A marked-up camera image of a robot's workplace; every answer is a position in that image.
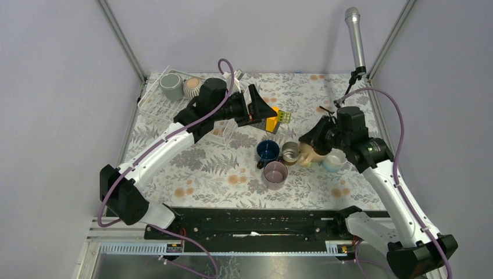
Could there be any cream brown steel tumbler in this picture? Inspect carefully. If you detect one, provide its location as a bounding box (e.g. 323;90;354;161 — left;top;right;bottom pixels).
281;141;299;166

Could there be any grey ceramic cup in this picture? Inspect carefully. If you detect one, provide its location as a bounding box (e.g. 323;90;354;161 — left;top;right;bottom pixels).
159;73;184;101

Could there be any dark blue mug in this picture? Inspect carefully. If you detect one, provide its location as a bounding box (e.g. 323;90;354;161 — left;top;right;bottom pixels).
256;139;280;169

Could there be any mauve pink cup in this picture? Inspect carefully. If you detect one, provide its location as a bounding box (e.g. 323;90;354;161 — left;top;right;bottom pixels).
262;161;288;190

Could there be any beige ceramic teapot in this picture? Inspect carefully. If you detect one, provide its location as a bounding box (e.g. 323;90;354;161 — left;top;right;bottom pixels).
298;142;328;166

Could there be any beige ribbed cup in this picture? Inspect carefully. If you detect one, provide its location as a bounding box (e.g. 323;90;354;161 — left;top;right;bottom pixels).
183;77;203;99

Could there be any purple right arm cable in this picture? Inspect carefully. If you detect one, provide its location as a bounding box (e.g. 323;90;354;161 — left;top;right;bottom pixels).
334;87;453;279

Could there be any small white cup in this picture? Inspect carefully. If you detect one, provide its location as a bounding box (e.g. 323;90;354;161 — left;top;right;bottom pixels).
321;148;347;173

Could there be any floral table mat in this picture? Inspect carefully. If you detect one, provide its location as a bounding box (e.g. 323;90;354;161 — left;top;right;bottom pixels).
142;73;384;210

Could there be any yellow lego block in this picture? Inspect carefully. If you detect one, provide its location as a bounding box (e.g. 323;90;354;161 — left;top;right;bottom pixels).
265;116;278;134

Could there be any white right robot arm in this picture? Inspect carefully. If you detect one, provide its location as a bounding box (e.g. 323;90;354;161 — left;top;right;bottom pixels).
299;106;458;278

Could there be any grey slotted cable duct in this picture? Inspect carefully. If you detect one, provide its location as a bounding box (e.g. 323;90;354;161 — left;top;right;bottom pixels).
101;241;348;257

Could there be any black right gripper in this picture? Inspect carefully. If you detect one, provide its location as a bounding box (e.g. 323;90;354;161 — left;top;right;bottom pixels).
298;115;349;153

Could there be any green lattice lego piece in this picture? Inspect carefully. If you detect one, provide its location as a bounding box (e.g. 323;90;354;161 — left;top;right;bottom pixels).
277;110;292;124

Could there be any silver microphone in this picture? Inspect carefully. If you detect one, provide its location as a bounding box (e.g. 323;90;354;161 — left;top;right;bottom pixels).
345;7;366;68

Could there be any white wire dish rack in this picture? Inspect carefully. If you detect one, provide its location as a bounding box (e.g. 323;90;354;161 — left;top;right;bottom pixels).
138;68;237;147

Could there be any grey lego baseplate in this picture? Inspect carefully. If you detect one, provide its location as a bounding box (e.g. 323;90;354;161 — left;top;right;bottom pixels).
251;121;266;131

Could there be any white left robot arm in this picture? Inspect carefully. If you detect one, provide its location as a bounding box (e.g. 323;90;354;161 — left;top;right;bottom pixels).
99;78;277;239

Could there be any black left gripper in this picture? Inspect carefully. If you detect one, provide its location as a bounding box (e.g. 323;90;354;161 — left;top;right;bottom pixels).
212;84;277;127

